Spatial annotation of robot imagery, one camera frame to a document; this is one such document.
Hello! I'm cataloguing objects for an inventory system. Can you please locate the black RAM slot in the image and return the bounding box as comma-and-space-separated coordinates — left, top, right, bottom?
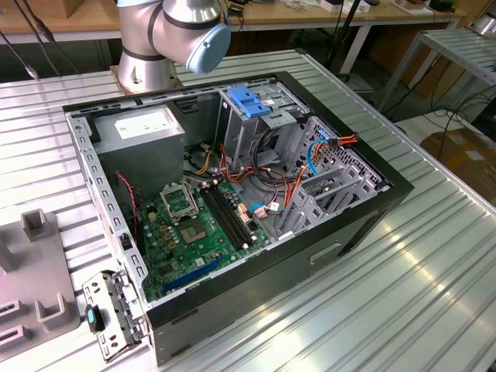
200, 187, 242, 251
215, 181, 255, 242
211, 184, 250, 245
205, 185, 246, 248

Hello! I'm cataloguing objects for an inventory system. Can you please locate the cable with metal plug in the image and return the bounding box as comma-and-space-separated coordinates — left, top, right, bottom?
0, 30, 40, 81

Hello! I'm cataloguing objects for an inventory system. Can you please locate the CPU socket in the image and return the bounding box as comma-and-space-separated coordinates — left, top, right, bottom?
159, 181, 202, 225

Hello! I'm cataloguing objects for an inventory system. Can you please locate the metal slat side table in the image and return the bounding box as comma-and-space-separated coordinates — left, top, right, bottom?
377, 27, 496, 113

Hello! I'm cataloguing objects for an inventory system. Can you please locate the red orange power wire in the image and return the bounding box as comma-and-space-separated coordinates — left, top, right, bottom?
327, 133, 360, 149

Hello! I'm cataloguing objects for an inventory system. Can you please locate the green motherboard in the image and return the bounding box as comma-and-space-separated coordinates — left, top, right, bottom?
137, 180, 272, 303

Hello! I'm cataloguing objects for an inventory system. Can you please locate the blue wire with white label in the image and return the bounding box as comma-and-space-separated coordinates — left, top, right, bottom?
246, 201, 269, 220

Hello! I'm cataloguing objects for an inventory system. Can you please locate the black open PC case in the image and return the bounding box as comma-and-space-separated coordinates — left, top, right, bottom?
61, 71, 415, 367

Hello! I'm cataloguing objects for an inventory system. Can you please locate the blue expansion slot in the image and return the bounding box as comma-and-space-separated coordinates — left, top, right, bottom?
162, 253, 226, 295

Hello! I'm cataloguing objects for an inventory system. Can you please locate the grey parts rack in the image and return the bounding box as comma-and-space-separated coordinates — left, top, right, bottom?
0, 208, 83, 352

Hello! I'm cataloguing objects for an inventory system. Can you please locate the black latch with blue button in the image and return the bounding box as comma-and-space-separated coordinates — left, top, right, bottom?
84, 304, 106, 335

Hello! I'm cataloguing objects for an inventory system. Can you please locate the grey metal disk bay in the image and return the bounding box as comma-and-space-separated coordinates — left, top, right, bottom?
275, 115, 390, 242

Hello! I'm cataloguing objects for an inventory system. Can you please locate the blue SATA wire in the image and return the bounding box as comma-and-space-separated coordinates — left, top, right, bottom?
305, 129, 331, 176

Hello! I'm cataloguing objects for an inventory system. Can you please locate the large labelled cardboard box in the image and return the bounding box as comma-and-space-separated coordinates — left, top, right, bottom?
420, 129, 496, 195

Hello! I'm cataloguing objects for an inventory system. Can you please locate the blue plastic drive latch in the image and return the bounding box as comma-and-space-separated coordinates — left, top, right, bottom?
227, 86, 272, 119

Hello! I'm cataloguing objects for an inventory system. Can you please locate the yellow orange wire bundle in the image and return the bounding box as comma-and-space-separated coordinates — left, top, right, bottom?
191, 149, 219, 176

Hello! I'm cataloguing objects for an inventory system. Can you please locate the grey metal optical drive cage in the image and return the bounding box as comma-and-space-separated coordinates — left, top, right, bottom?
214, 79, 311, 174

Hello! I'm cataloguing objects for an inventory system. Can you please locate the red black twisted wire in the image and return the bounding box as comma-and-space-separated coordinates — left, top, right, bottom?
113, 172, 140, 238

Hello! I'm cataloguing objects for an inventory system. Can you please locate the wooden workbench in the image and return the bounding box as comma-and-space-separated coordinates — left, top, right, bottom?
0, 0, 468, 46

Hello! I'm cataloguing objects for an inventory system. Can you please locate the grey power supply unit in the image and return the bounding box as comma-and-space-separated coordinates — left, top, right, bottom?
91, 104, 187, 198

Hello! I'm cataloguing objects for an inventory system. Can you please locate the black cable bundle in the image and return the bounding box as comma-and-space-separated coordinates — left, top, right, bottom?
251, 127, 295, 187

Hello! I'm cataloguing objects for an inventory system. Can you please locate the hinged metal slot bracket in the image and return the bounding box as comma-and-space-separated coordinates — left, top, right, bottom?
81, 270, 151, 363

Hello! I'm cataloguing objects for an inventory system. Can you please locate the square black chipset chip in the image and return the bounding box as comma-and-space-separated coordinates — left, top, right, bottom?
178, 219, 209, 246

